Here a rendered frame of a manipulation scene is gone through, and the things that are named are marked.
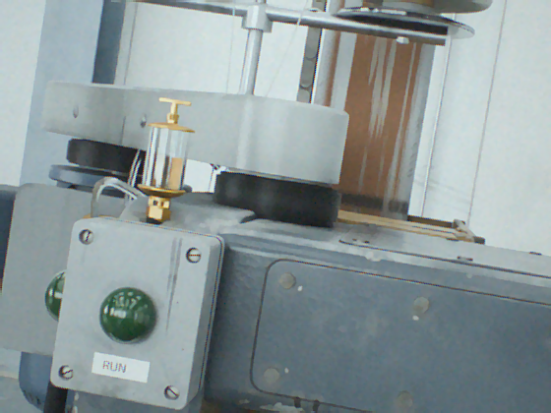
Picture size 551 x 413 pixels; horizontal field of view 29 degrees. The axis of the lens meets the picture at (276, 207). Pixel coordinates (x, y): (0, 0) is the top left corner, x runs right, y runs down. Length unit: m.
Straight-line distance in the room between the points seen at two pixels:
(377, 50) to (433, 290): 0.53
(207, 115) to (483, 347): 0.28
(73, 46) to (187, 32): 0.69
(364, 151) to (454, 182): 4.69
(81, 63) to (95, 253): 5.04
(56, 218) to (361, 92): 0.33
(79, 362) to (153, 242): 0.08
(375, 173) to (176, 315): 0.55
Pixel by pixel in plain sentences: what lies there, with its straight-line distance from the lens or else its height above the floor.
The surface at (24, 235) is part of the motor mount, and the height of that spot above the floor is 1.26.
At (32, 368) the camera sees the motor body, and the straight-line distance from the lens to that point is 1.10.
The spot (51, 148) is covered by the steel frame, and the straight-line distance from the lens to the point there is 5.62.
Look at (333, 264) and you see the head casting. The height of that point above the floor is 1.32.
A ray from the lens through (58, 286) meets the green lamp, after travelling 0.58.
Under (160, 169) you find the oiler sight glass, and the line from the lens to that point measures 0.62.
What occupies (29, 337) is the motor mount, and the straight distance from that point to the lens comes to 1.05.
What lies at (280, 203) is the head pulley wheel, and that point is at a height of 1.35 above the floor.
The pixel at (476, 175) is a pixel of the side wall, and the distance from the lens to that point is 5.78.
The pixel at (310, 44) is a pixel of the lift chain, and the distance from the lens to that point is 1.15.
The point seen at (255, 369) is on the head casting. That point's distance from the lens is 0.60.
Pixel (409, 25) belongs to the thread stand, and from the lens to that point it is 0.93.
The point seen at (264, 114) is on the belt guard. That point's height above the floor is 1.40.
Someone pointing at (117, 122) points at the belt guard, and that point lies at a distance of 0.91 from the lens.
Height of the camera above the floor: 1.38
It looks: 3 degrees down
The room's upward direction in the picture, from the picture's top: 9 degrees clockwise
